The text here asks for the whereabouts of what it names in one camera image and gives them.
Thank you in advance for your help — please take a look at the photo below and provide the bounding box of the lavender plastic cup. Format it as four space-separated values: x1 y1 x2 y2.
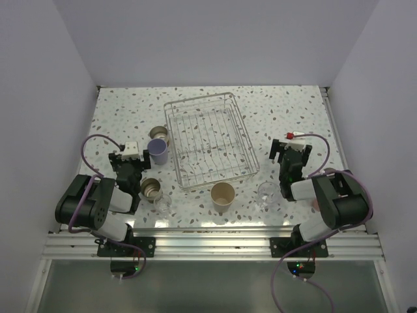
147 138 168 165

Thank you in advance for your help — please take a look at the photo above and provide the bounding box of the metal-lined cup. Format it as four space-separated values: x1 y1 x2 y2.
324 168 338 175
149 126 170 146
141 178 162 203

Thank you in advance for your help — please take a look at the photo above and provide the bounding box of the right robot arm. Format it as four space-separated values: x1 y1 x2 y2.
269 133 373 256

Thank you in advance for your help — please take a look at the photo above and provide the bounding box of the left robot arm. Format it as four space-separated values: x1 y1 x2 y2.
55 146 151 256

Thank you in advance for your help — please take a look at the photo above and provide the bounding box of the clear glass front right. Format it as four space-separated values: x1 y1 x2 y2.
256 181 280 210

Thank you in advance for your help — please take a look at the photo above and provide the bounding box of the clear glass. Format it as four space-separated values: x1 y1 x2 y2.
256 181 280 210
154 193 172 216

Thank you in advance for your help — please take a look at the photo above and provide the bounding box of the clear glass front left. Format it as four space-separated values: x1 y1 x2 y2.
154 193 172 216

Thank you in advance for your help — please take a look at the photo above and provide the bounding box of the red plastic cup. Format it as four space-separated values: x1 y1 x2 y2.
311 199 320 211

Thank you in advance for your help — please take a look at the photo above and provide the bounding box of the tan paper cup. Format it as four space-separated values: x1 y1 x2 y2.
210 182 235 213

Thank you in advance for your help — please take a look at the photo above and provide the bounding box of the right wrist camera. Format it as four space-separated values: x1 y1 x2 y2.
285 132 306 140

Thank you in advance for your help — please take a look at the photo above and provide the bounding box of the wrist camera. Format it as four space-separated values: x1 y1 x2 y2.
122 141 139 159
285 132 306 140

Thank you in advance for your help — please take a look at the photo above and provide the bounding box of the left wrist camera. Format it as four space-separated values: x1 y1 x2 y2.
122 141 139 159

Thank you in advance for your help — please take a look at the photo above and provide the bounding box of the wire dish rack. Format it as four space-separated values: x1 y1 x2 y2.
164 92 260 191

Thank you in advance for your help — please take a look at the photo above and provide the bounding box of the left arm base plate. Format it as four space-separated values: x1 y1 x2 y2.
94 237 156 258

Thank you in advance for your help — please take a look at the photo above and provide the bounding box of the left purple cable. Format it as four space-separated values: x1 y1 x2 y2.
67 134 147 280

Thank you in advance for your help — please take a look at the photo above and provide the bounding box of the aluminium frame rail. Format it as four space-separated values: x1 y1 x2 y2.
41 226 384 261

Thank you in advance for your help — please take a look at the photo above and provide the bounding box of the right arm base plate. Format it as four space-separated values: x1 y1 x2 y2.
269 237 329 258

